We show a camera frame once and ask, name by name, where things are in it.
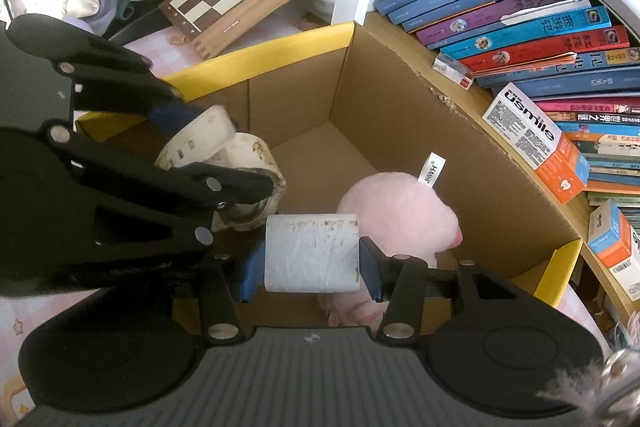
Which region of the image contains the pink checked desktop mat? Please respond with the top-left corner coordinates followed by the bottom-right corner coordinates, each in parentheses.
top-left (0, 0), bottom-right (613, 427)

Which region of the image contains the fluffy pink sleeve cuff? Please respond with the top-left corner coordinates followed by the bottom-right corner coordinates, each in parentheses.
top-left (535, 312), bottom-right (640, 427)

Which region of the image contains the white cylindrical roll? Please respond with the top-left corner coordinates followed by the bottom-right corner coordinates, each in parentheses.
top-left (264, 213), bottom-right (361, 294)

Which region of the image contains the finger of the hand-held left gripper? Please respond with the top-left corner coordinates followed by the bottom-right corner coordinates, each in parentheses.
top-left (5, 13), bottom-right (202, 134)
top-left (45, 121), bottom-right (275, 254)

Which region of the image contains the cream watch strap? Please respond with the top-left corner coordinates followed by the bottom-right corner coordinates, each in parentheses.
top-left (155, 106), bottom-right (238, 170)

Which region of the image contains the yellow cardboard box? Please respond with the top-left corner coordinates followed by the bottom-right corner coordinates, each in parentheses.
top-left (75, 21), bottom-right (583, 338)

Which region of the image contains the row of leaning books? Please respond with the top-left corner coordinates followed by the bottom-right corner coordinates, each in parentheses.
top-left (375, 0), bottom-right (640, 233)

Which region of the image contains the pink plush pig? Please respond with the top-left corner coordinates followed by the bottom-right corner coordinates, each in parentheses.
top-left (317, 152), bottom-right (463, 328)

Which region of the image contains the small red white carton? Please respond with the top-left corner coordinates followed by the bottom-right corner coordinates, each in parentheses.
top-left (432, 53), bottom-right (475, 90)

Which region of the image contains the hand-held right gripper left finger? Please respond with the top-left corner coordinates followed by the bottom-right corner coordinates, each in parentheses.
top-left (200, 241), bottom-right (267, 344)

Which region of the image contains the clear tape roll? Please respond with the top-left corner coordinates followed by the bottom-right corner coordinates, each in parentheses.
top-left (155, 132), bottom-right (287, 233)

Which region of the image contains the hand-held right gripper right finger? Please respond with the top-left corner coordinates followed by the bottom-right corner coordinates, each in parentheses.
top-left (359, 236), bottom-right (556, 343)

